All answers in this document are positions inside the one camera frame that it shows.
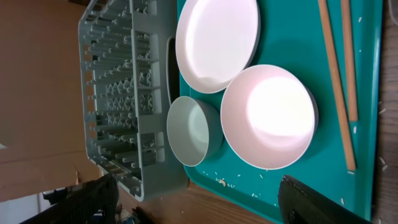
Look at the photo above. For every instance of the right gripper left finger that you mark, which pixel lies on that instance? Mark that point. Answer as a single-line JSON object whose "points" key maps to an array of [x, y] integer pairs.
{"points": [[95, 203]]}

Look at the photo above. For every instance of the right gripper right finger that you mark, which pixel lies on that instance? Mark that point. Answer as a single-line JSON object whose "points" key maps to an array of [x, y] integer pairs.
{"points": [[299, 203]]}

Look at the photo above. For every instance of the grey bowl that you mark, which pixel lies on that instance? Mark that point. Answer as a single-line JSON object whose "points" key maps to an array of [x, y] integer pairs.
{"points": [[194, 130]]}

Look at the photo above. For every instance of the grey dishwasher rack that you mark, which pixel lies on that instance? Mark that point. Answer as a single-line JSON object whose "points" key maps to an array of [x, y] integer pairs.
{"points": [[127, 56]]}

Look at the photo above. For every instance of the wooden chopstick left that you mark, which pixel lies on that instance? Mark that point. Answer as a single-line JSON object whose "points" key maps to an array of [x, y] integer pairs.
{"points": [[336, 83]]}

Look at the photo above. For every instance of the wooden chopstick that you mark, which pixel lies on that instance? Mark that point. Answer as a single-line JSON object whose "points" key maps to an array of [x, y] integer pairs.
{"points": [[336, 83], [349, 60]]}

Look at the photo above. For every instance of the teal plastic tray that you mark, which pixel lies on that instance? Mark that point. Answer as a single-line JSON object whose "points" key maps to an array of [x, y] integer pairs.
{"points": [[292, 38]]}

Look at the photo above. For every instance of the large white plate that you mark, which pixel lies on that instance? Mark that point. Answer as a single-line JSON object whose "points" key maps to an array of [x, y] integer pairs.
{"points": [[215, 41]]}

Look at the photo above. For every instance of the wooden chopstick right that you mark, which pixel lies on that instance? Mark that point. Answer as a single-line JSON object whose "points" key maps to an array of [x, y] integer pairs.
{"points": [[349, 60]]}

